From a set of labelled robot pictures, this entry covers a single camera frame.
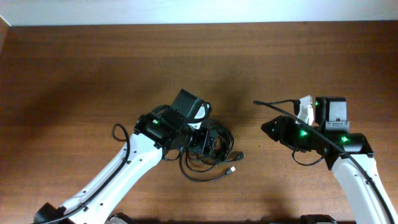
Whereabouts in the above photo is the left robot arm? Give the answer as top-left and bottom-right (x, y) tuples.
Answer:
(34, 111), (220, 223)

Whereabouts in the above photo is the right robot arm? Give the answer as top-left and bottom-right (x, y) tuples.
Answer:
(261, 116), (397, 223)

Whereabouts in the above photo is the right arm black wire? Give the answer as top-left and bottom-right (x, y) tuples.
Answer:
(252, 99), (396, 224)

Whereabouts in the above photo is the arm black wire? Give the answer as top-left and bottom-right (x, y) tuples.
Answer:
(252, 99), (396, 224)
(34, 123), (131, 224)

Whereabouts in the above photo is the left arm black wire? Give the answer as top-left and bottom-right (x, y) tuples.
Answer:
(34, 123), (131, 224)

